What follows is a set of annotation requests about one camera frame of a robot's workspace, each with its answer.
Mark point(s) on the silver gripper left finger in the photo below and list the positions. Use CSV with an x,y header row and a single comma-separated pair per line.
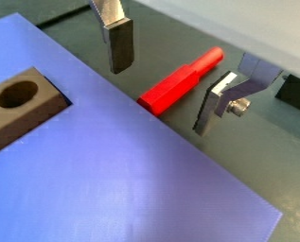
x,y
117,29

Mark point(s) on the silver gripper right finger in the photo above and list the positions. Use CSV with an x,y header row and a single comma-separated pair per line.
x,y
227,95

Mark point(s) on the red peg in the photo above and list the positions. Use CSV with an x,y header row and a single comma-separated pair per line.
x,y
162,95

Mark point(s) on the purple base board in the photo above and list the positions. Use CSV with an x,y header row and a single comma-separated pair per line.
x,y
104,174

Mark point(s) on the brown T-shaped block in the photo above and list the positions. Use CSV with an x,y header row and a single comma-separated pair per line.
x,y
30,101

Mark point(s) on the black angle bracket holder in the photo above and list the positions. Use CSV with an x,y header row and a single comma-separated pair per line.
x,y
290,91

